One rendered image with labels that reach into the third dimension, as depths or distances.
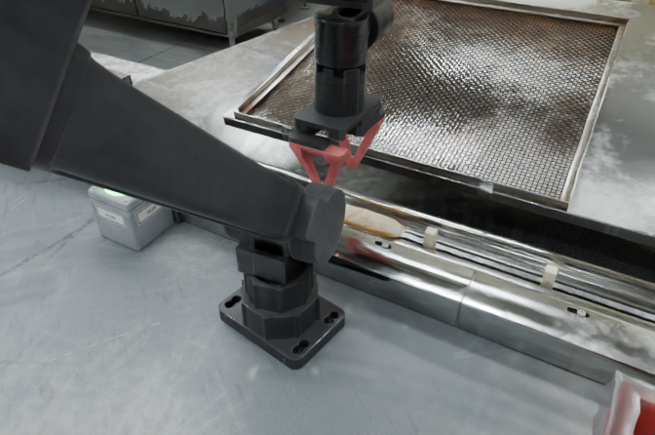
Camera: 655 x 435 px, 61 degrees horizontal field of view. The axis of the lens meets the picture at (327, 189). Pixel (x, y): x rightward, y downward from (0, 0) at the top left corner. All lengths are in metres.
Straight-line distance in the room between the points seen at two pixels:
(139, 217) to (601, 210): 0.57
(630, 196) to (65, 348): 0.68
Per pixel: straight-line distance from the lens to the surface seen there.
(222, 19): 3.48
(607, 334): 0.63
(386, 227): 0.69
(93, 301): 0.70
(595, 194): 0.76
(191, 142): 0.34
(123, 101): 0.29
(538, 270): 0.69
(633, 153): 0.84
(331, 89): 0.60
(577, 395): 0.62
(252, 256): 0.55
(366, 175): 0.86
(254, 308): 0.58
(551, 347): 0.61
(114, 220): 0.75
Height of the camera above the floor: 1.29
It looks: 35 degrees down
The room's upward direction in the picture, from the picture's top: straight up
